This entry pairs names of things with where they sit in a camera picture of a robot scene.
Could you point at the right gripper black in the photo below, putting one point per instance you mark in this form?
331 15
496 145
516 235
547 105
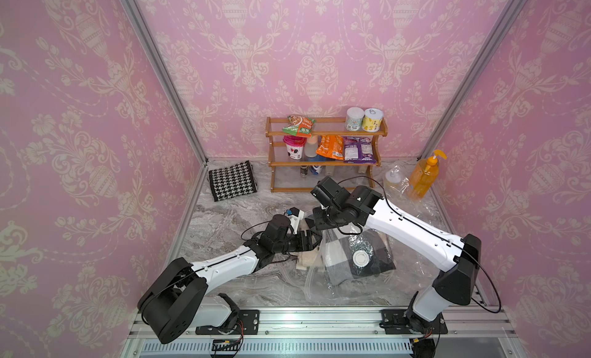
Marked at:
318 215

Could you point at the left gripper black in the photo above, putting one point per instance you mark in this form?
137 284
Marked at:
308 245

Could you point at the clear plastic vacuum bag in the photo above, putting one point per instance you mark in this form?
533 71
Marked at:
354 230

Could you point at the black white houndstooth scarf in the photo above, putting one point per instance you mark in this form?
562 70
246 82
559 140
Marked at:
230 182

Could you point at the beige knitted scarf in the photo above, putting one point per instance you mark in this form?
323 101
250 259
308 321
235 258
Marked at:
306 260

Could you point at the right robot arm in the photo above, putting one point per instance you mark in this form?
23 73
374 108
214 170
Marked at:
457 258

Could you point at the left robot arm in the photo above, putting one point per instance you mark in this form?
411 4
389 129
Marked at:
181 297

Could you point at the orange snack bag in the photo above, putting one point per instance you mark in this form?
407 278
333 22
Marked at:
331 147

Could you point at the purple snack bag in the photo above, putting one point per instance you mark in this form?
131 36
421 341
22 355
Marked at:
358 150

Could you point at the white vacuum bag valve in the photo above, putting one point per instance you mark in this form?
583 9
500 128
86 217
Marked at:
361 258

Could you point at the wooden three-tier shelf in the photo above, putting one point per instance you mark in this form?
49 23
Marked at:
324 126

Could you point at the small white bottle on shelf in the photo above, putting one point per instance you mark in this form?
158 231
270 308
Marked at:
310 149

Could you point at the pink lid yogurt cup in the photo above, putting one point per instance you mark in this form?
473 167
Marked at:
294 146

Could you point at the red green snack packet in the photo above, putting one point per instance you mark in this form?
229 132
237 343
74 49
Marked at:
300 126

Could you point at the green white cup can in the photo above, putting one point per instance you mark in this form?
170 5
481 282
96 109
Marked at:
354 118

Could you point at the yellow white cup can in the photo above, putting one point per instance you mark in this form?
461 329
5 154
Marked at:
372 120

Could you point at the orange soap pump bottle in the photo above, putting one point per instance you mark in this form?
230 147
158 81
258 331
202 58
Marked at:
425 174

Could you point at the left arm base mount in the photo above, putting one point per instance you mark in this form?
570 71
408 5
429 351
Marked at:
220 315

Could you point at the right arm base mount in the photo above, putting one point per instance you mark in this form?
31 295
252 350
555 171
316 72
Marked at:
395 322

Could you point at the aluminium front rail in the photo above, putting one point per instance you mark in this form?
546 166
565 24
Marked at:
290 322

